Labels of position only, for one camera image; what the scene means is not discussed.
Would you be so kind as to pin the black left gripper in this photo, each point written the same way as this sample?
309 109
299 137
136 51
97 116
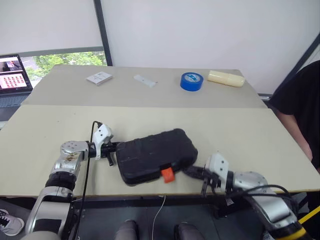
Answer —
107 150

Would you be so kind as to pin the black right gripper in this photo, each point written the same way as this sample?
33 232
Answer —
213 183

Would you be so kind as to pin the black plastic tool case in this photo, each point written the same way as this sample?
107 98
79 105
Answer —
155 155

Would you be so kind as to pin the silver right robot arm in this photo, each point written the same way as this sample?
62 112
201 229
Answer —
265 200

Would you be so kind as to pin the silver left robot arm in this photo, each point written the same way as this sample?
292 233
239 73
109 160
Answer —
62 170

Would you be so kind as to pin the bare person forearm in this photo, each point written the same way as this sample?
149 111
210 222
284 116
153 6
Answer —
292 132

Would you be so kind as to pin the dark rounded grey shape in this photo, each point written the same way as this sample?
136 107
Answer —
186 232
127 231

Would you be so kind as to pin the small white card box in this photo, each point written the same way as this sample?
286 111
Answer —
99 78

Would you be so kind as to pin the white plastic packet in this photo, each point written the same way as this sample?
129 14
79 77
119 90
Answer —
145 80

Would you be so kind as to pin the blue tape roll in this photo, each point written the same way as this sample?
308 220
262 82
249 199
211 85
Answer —
191 83

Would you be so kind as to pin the cream cylindrical case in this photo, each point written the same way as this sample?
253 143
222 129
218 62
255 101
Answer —
226 79

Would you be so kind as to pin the white grey sneaker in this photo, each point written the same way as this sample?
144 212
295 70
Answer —
8 223

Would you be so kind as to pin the dark window mullion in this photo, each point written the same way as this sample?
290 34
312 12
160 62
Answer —
103 37

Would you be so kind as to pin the open laptop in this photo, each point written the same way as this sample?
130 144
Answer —
12 75

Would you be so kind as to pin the person in black shirt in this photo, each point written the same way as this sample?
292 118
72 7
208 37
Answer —
300 95

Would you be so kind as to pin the white roller blind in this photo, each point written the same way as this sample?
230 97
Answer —
50 25
200 30

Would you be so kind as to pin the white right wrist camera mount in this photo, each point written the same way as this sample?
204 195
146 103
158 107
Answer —
220 167

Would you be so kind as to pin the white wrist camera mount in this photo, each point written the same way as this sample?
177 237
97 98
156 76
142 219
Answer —
101 135
220 167

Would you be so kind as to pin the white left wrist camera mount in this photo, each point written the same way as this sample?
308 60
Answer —
101 135

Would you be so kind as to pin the black table frame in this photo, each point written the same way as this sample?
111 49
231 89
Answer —
125 201

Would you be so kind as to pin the dark slanted window frame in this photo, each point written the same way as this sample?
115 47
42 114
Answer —
297 65

